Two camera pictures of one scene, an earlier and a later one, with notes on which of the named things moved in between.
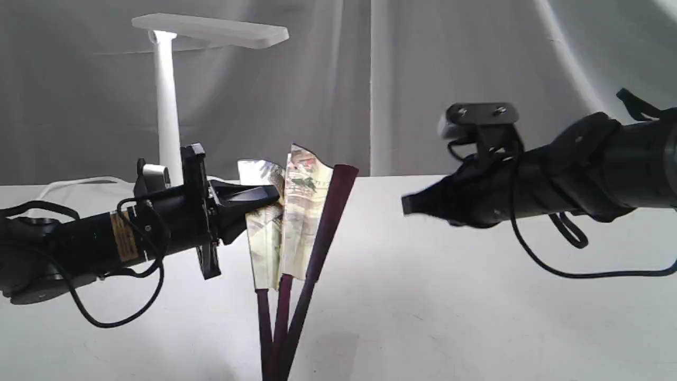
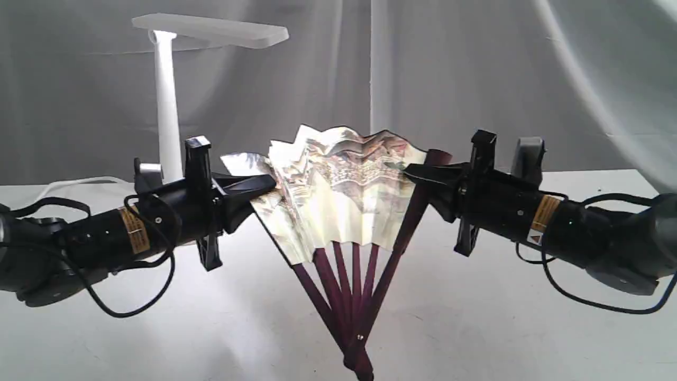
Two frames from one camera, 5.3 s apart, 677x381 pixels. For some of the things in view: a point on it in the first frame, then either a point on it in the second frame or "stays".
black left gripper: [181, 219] stays
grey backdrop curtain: [363, 83] stays
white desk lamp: [165, 29] stays
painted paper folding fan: [289, 239] to [344, 212]
